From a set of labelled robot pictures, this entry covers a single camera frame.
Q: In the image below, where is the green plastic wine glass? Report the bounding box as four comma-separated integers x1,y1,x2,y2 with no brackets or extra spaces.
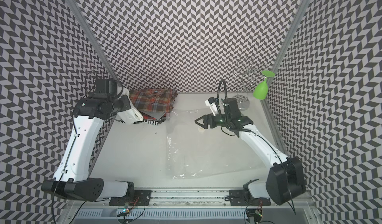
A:
253,70,275,100

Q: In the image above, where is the clear plastic vacuum bag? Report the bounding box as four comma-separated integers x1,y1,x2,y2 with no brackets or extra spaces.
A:
165,109,265,179

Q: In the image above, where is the small circuit board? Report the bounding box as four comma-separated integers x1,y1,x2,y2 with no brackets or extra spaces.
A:
246,209,262,224
123,204,131,214

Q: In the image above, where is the right small circuit board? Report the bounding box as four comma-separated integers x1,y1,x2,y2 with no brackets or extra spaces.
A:
246,209,262,224

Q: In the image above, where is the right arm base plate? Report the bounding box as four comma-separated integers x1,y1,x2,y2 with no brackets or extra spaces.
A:
228,189,271,207

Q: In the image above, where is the metal wire glass rack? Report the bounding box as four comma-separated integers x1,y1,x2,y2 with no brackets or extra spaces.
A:
233,56,267,111

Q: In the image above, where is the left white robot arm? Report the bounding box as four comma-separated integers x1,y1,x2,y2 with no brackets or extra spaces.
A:
41,96,135,202

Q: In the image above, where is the dark plaid cloth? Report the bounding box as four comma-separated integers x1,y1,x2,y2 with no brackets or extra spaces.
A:
129,89,178,113

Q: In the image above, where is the left small circuit board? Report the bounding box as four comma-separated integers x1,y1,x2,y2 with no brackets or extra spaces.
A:
123,204,131,214

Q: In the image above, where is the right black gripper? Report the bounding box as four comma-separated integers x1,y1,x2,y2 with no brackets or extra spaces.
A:
194,112,230,130

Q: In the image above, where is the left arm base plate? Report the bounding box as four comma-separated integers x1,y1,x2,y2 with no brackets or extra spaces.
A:
109,190,152,207

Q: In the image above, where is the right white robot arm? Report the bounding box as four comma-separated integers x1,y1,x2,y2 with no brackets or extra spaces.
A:
195,113,306,205

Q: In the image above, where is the aluminium front rail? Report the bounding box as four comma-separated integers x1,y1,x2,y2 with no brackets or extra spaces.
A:
64,187,317,210

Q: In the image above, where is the black white plaid shirt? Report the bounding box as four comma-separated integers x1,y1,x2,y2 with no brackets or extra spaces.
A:
116,117,166,125

